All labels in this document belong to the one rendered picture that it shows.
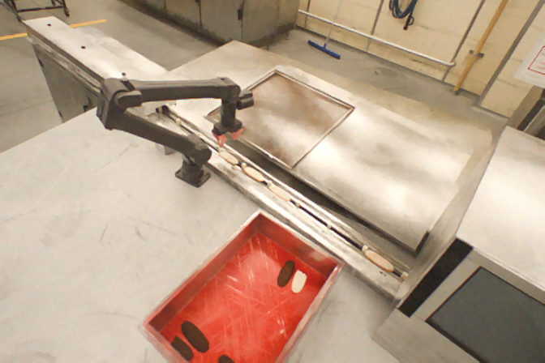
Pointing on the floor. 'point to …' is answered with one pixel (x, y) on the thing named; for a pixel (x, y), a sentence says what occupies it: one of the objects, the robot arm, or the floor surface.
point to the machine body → (68, 107)
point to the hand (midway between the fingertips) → (227, 142)
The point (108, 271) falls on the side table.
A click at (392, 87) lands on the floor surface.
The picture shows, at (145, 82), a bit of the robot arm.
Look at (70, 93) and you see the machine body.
